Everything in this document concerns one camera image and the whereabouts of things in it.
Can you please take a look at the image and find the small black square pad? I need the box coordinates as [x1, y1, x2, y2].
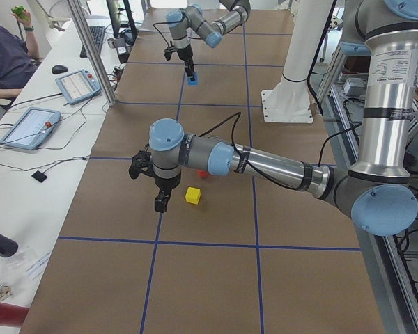
[31, 170, 47, 183]

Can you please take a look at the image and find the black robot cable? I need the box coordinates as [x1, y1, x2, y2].
[198, 111, 332, 185]

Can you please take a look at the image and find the far teach pendant tablet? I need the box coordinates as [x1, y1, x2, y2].
[55, 69, 101, 105]

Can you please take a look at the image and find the green toy in hand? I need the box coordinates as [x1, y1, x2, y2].
[11, 6, 29, 21]

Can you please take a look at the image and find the dark cylinder bottle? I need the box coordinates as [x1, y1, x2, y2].
[0, 234, 18, 257]

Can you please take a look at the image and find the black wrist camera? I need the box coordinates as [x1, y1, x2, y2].
[128, 150, 155, 180]
[164, 46, 176, 61]

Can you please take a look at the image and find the red cylinder object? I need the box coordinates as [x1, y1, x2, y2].
[0, 302, 29, 327]

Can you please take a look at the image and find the seated person in navy shirt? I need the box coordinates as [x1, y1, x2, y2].
[0, 10, 40, 101]

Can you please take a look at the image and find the grey power supply box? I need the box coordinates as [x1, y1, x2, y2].
[343, 77, 366, 97]

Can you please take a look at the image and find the yellow cube block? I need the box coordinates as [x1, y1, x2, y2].
[185, 186, 201, 205]

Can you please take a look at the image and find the blue cube block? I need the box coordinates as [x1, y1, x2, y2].
[187, 72, 199, 86]

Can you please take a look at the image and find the teach pendant tablet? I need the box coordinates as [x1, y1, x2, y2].
[0, 107, 61, 150]
[55, 69, 101, 105]

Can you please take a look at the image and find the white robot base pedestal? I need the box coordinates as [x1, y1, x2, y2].
[261, 0, 335, 124]

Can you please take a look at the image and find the black keyboard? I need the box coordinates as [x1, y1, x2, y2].
[79, 25, 107, 59]

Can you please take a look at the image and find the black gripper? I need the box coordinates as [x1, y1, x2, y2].
[154, 173, 181, 213]
[177, 47, 194, 76]

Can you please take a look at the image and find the near teach pendant tablet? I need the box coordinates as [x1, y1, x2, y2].
[0, 107, 61, 150]

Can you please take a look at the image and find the black computer mouse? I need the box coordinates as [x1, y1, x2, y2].
[52, 65, 68, 75]

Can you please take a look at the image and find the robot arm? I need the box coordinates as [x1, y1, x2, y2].
[144, 1, 418, 236]
[164, 0, 251, 84]

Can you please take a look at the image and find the red cube block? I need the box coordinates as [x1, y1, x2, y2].
[197, 170, 209, 179]

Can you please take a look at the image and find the aluminium frame post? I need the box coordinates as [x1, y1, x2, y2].
[67, 0, 116, 106]

